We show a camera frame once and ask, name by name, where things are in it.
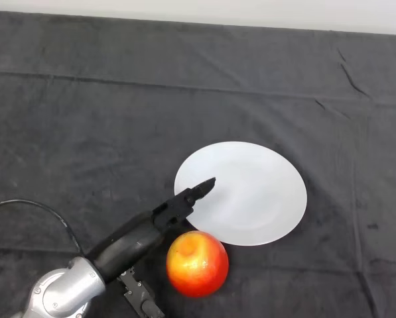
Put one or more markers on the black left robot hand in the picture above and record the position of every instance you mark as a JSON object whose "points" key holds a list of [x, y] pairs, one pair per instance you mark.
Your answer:
{"points": [[131, 245]]}

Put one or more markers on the red yellow apple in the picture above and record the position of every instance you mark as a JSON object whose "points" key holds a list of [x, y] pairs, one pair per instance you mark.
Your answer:
{"points": [[197, 265]]}

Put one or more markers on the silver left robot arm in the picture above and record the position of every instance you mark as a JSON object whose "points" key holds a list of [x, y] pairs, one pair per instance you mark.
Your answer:
{"points": [[68, 288]]}

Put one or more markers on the white round plate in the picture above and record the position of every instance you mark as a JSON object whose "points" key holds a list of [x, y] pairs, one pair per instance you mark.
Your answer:
{"points": [[254, 198]]}

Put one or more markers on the black cloth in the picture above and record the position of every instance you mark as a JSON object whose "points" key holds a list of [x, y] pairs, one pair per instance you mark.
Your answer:
{"points": [[85, 116]]}

